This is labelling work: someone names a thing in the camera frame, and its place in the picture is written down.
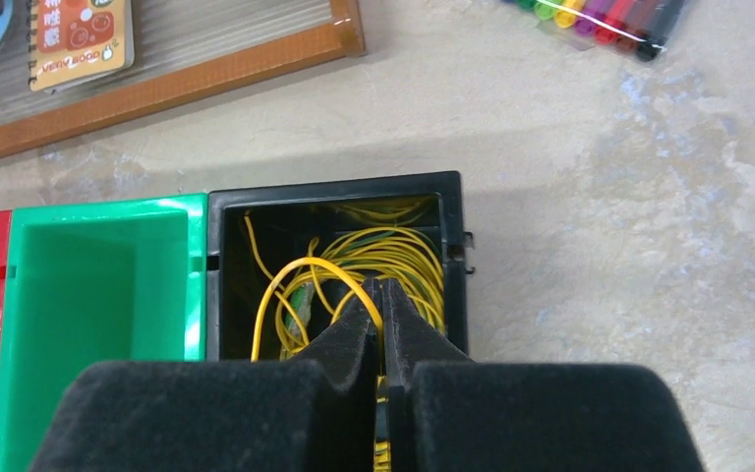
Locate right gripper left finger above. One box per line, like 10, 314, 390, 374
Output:
29, 299, 380, 471

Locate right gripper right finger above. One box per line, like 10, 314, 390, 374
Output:
380, 281, 703, 471

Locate black plastic bin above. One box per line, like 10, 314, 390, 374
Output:
205, 170, 473, 360

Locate green plastic bin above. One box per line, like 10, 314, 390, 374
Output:
0, 193, 207, 471

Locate wooden three-tier shelf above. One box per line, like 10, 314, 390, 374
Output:
0, 1, 366, 158

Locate coloured marker set pack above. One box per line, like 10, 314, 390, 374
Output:
508, 0, 688, 63

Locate orange spiral notebook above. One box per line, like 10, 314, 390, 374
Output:
29, 0, 136, 93

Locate yellow cables in black bin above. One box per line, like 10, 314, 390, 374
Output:
243, 199, 448, 360

